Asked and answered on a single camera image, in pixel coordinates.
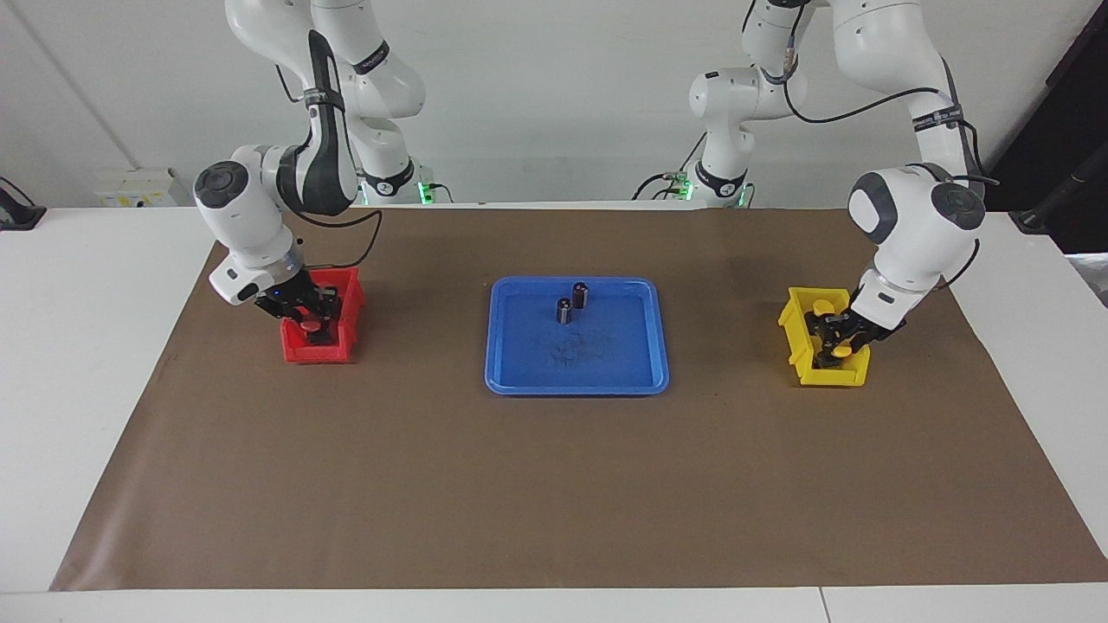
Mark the red plastic bin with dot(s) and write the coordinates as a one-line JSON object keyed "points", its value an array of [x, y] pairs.
{"points": [[342, 350]]}

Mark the black backdrop panel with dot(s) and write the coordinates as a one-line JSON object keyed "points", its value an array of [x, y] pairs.
{"points": [[1082, 112]]}

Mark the brown paper table mat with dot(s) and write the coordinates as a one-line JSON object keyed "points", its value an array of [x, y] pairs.
{"points": [[554, 484]]}

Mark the black device at table edge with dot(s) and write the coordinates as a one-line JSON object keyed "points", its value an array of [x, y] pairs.
{"points": [[17, 212]]}

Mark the blue plastic tray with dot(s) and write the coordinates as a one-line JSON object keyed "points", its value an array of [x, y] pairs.
{"points": [[640, 372]]}

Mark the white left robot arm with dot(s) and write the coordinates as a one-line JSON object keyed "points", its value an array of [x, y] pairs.
{"points": [[917, 234]]}

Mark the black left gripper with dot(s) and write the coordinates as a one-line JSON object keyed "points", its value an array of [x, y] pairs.
{"points": [[874, 324]]}

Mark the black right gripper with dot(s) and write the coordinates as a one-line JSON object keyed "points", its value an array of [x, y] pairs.
{"points": [[286, 296]]}

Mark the red push button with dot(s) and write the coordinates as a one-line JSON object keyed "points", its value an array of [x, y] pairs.
{"points": [[309, 326]]}

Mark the grey metallic object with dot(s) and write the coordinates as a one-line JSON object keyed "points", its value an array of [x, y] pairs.
{"points": [[1095, 277]]}

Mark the black stand pole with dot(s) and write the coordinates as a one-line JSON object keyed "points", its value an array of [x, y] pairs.
{"points": [[1052, 203]]}

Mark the yellow push button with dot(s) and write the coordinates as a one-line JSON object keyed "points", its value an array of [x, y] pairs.
{"points": [[840, 350], [822, 307]]}

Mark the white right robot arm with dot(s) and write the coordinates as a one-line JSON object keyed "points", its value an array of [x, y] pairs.
{"points": [[242, 216]]}

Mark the small black cylinder capacitor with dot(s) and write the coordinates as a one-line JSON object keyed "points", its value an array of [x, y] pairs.
{"points": [[564, 310]]}

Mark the large black cylinder capacitor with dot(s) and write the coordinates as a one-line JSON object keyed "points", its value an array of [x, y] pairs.
{"points": [[580, 294]]}

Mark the white power strip box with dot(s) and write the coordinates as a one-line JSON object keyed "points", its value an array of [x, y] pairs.
{"points": [[134, 186]]}

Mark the yellow plastic bin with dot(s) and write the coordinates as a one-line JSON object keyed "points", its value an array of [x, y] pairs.
{"points": [[801, 346]]}

